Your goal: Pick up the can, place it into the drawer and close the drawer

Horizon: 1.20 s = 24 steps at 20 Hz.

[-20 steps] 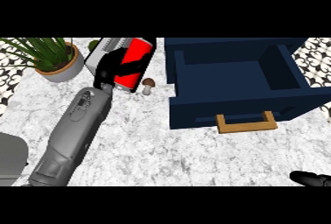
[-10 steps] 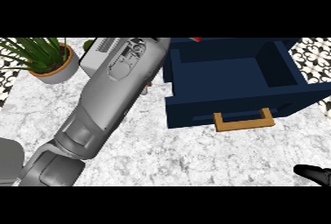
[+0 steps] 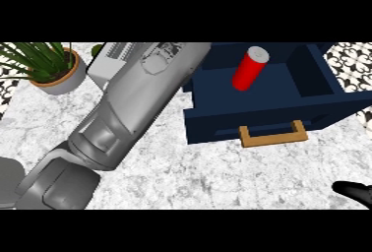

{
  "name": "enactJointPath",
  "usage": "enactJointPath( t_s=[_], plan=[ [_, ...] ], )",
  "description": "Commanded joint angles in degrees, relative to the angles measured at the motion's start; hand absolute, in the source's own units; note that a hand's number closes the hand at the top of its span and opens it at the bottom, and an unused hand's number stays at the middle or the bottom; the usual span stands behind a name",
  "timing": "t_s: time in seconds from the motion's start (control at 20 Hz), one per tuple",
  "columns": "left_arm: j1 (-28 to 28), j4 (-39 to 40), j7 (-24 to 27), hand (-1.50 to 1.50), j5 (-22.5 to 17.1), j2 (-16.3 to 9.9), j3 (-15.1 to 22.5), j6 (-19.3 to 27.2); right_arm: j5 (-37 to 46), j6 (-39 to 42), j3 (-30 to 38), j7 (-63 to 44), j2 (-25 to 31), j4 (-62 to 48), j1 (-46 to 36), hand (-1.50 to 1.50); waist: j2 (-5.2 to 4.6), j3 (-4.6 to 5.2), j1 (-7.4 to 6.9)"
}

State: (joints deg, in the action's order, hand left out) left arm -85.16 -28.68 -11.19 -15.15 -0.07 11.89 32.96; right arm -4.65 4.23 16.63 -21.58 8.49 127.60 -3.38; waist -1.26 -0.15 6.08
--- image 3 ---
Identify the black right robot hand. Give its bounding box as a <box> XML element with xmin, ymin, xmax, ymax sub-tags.
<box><xmin>331</xmin><ymin>180</ymin><xmax>372</xmax><ymax>210</ymax></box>

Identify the navy blue drawer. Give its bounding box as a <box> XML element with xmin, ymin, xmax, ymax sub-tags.
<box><xmin>182</xmin><ymin>43</ymin><xmax>372</xmax><ymax>146</ymax></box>

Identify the red can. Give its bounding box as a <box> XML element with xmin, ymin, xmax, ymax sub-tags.
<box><xmin>232</xmin><ymin>45</ymin><xmax>270</xmax><ymax>93</ymax></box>

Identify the navy blue cabinet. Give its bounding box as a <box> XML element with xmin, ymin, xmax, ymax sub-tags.
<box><xmin>201</xmin><ymin>42</ymin><xmax>337</xmax><ymax>72</ymax></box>

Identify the white ridged appliance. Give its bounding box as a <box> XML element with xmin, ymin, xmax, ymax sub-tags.
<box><xmin>86</xmin><ymin>42</ymin><xmax>142</xmax><ymax>91</ymax></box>

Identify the grey and terracotta plant pot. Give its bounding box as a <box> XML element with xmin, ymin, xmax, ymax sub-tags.
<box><xmin>28</xmin><ymin>47</ymin><xmax>89</xmax><ymax>96</ymax></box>

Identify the small green object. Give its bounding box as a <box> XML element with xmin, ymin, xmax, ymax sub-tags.
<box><xmin>90</xmin><ymin>43</ymin><xmax>105</xmax><ymax>57</ymax></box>

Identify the grey rounded robot body part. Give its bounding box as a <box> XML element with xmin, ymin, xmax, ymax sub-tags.
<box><xmin>0</xmin><ymin>157</ymin><xmax>27</xmax><ymax>209</ymax></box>

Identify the green leafy plant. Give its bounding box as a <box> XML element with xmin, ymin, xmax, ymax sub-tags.
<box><xmin>0</xmin><ymin>42</ymin><xmax>75</xmax><ymax>83</ymax></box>

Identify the wooden drawer handle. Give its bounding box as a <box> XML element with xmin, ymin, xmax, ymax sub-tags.
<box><xmin>238</xmin><ymin>119</ymin><xmax>310</xmax><ymax>149</ymax></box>

